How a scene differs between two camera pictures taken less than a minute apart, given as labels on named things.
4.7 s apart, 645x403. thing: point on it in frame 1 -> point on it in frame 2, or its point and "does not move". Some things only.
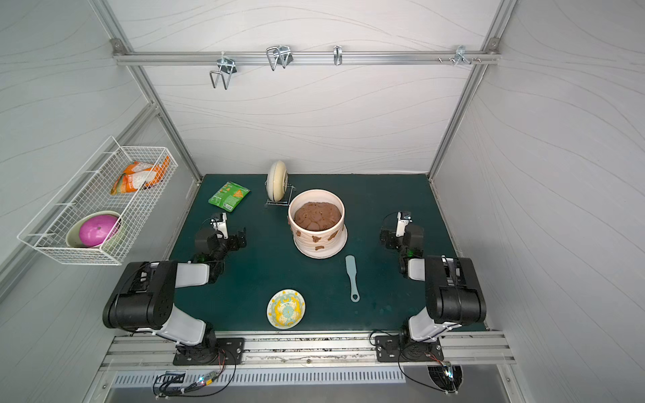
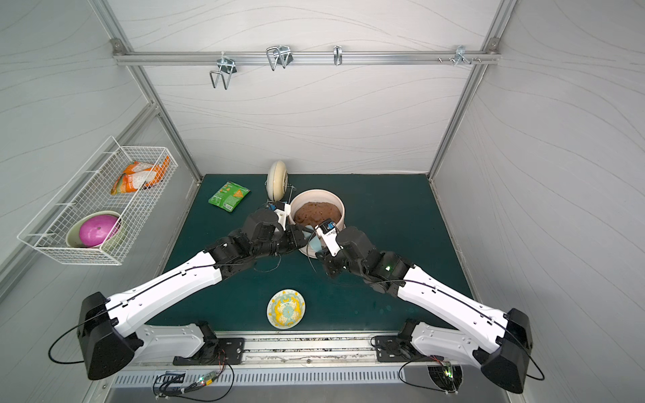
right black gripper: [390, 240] -> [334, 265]
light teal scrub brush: [351, 269] -> [315, 242]
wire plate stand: [269, 202] does not move
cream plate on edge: [277, 180] does not move
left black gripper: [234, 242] -> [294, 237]
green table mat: [360, 289] does not move
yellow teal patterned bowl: [285, 309] does not move
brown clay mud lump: [315, 216] does not move
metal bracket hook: [460, 55] does not move
